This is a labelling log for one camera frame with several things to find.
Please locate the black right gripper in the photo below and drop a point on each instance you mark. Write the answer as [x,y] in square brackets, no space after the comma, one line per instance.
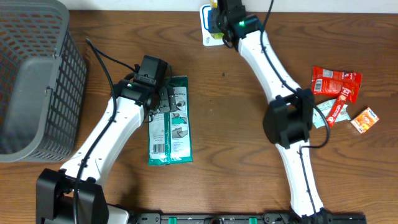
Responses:
[220,31]

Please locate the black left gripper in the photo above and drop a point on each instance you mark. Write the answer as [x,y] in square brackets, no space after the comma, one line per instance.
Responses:
[168,99]

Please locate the yellow green juice carton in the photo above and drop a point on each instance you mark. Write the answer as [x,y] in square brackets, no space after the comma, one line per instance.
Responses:
[216,35]

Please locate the dark green packet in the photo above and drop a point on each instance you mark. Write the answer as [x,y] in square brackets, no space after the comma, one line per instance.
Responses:
[169,133]

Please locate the red snack bag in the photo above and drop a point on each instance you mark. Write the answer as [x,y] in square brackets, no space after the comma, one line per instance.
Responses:
[329,82]

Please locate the light green wet wipes pack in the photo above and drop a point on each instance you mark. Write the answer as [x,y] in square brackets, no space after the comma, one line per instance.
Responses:
[325,108]

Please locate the small red Nescafe packet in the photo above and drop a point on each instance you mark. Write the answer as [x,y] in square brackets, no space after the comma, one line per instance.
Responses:
[347,93]

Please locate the small orange tissue pack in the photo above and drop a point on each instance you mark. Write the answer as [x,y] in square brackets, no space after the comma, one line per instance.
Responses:
[365,120]

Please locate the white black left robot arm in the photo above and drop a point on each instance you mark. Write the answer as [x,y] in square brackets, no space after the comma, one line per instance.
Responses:
[75,192]

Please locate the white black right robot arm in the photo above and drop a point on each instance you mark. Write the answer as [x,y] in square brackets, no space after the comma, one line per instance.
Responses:
[288,119]

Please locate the white barcode scanner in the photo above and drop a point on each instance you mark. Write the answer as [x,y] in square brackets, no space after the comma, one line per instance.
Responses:
[208,40]

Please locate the grey plastic shopping basket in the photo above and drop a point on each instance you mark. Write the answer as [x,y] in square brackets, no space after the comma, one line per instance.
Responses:
[43,81]

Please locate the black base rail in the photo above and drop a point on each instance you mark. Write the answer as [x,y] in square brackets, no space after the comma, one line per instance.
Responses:
[217,218]

